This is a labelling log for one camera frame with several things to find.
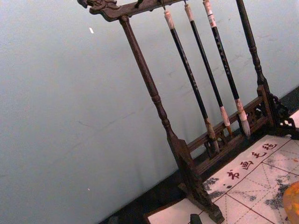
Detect dark carved wooden brush rack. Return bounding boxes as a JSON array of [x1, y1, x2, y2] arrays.
[[77, 0, 299, 224]]

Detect black calligraphy brush dark bristles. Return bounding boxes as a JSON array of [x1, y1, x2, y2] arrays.
[[163, 9, 221, 155]]

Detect black calligraphy brush brown bristles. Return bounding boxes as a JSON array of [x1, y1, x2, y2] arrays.
[[184, 3, 234, 137]]

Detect black calligraphy brush labelled end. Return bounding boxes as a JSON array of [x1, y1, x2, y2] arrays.
[[201, 0, 251, 138]]

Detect small black block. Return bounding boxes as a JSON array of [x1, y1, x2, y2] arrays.
[[190, 213, 203, 224]]

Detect white felt mat red grid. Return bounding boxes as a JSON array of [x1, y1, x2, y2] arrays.
[[142, 134, 299, 224]]

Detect orange round object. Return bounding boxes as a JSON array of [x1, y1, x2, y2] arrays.
[[282, 182, 299, 224]]

